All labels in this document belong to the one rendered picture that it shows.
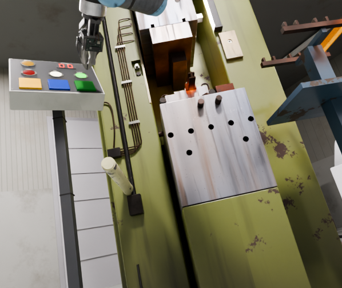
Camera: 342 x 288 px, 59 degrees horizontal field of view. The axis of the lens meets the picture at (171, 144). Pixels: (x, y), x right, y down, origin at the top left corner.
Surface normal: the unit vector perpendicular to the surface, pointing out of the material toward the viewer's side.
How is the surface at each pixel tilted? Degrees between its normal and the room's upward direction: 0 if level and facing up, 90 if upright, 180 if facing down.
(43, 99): 150
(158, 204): 90
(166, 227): 90
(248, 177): 90
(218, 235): 90
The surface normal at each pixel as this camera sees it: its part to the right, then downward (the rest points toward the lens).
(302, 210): -0.01, -0.33
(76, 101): 0.38, 0.61
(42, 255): 0.50, -0.38
